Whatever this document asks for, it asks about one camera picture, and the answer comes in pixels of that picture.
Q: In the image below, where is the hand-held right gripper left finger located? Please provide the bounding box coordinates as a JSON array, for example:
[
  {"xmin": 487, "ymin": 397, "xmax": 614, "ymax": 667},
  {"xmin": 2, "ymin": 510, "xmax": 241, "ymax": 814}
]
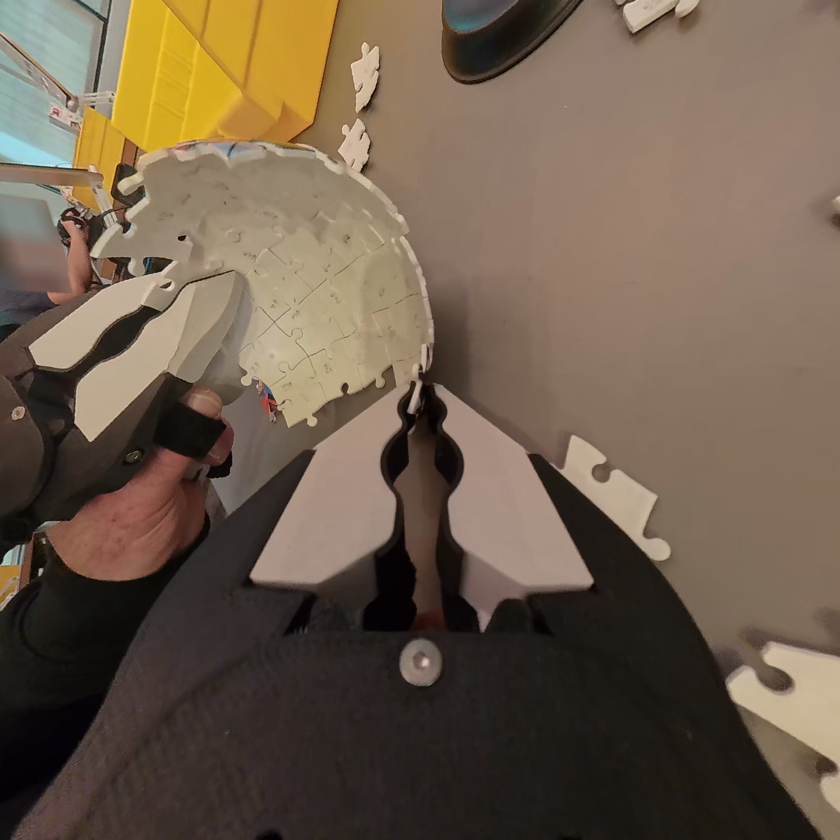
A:
[{"xmin": 249, "ymin": 386, "xmax": 421, "ymax": 631}]

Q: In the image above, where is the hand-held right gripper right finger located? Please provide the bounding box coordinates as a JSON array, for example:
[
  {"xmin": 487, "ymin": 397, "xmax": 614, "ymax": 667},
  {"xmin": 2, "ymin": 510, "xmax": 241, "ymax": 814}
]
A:
[{"xmin": 420, "ymin": 384, "xmax": 595, "ymax": 632}]

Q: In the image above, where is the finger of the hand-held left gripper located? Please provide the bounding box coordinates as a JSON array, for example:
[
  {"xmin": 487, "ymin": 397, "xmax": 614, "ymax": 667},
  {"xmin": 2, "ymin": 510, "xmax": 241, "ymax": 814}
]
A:
[
  {"xmin": 74, "ymin": 270, "xmax": 247, "ymax": 442},
  {"xmin": 28, "ymin": 272, "xmax": 178, "ymax": 374}
]

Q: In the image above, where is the partly built puzzle ball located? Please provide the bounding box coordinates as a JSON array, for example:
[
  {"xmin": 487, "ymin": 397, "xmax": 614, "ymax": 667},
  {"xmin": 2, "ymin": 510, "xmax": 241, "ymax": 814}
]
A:
[{"xmin": 91, "ymin": 140, "xmax": 436, "ymax": 429}]

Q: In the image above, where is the person's left forearm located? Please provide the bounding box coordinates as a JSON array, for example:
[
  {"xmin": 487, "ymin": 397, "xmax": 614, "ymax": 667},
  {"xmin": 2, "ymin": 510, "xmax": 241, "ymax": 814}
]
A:
[{"xmin": 0, "ymin": 518, "xmax": 214, "ymax": 840}]

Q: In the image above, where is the black dome ball stand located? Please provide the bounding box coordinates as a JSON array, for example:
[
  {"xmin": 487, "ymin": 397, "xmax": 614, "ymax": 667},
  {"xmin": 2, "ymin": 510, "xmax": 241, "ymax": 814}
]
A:
[{"xmin": 441, "ymin": 0, "xmax": 585, "ymax": 84}]

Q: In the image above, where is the person's left hand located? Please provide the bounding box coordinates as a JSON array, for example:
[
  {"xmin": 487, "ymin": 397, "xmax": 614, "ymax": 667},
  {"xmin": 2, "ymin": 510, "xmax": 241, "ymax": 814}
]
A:
[{"xmin": 49, "ymin": 387, "xmax": 234, "ymax": 581}]

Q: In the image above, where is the yellow plastic bin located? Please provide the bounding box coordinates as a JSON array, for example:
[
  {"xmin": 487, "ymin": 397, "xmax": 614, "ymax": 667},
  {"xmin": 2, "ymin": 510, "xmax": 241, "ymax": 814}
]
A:
[{"xmin": 112, "ymin": 0, "xmax": 340, "ymax": 151}]

